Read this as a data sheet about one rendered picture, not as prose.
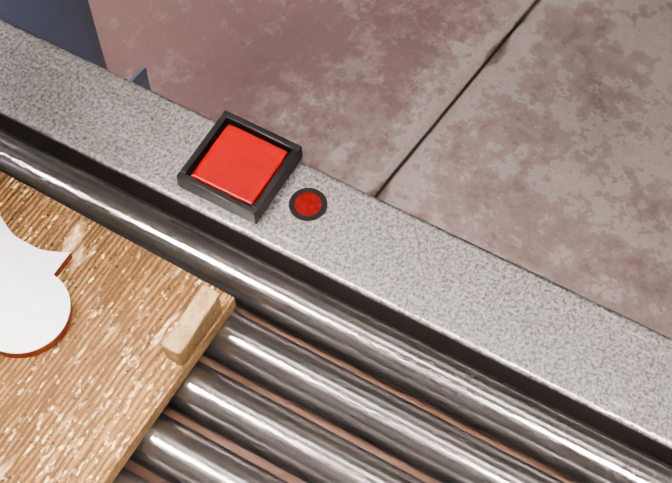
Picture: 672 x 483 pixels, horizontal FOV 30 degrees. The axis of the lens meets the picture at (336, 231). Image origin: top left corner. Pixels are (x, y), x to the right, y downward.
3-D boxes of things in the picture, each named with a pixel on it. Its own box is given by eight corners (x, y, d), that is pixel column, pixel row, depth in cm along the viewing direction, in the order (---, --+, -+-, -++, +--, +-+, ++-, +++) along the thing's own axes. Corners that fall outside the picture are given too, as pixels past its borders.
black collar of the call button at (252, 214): (226, 120, 107) (224, 109, 106) (303, 157, 106) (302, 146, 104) (178, 186, 104) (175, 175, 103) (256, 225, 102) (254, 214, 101)
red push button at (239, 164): (229, 131, 107) (228, 122, 106) (290, 160, 105) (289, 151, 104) (191, 183, 104) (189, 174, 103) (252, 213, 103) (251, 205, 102)
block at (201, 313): (206, 298, 97) (203, 281, 94) (226, 309, 96) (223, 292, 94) (163, 358, 94) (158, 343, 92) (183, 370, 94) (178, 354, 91)
